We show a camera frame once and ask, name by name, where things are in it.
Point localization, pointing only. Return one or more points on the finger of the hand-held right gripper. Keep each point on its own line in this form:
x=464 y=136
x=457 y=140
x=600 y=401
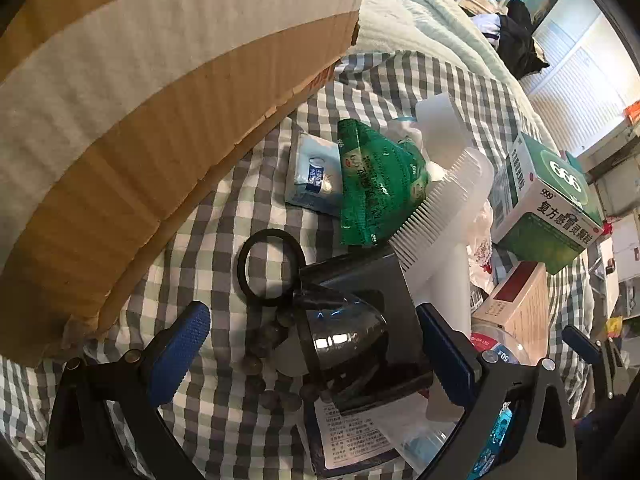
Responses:
x=576 y=339

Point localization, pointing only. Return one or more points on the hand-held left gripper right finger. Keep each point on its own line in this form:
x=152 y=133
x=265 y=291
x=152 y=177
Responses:
x=445 y=355

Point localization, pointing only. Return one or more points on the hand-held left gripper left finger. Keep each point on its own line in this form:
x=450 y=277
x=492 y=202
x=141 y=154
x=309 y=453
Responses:
x=185 y=345

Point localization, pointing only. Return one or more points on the clear plastic bottle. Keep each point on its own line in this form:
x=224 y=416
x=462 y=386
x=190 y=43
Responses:
x=500 y=342

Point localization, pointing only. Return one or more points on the white plug-in vaporizer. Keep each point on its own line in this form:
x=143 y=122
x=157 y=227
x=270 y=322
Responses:
x=452 y=280

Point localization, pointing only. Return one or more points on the black glossy box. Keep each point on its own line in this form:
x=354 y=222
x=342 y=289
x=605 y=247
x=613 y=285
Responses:
x=350 y=340

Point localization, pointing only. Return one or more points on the green white medicine box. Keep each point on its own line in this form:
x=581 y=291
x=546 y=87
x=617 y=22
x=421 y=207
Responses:
x=540 y=195

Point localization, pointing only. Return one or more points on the brown cardboard box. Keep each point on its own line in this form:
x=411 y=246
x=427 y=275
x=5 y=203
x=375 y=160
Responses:
x=150 y=160

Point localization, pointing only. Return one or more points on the blue printed packet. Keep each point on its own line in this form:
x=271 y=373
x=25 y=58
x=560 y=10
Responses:
x=497 y=432

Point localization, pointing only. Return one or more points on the grey checked bed sheet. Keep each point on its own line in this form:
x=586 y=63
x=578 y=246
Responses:
x=210 y=240

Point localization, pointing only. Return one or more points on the white plastic bag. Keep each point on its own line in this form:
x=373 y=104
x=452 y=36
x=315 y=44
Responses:
x=481 y=245

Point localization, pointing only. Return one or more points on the dark packet with white label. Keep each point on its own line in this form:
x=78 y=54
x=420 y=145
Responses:
x=345 y=435

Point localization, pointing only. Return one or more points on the white plastic comb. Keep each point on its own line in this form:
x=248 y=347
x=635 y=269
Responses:
x=430 y=215

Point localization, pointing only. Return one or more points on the green sachet packet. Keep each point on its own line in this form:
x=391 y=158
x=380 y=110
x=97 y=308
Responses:
x=375 y=185

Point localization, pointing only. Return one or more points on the blue white mask packet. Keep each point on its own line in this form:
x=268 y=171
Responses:
x=312 y=175

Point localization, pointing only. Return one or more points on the orange tag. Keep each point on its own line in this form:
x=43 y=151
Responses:
x=632 y=111

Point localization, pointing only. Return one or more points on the white louvred wardrobe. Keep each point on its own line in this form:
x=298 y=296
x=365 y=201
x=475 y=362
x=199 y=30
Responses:
x=575 y=75

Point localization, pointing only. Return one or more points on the black clothes pile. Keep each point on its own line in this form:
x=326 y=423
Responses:
x=522 y=40

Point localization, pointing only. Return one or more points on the blue white striped garment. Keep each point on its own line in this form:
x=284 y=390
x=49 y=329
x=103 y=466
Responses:
x=487 y=25

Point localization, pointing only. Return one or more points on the pale green blanket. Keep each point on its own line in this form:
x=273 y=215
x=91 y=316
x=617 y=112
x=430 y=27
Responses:
x=425 y=20

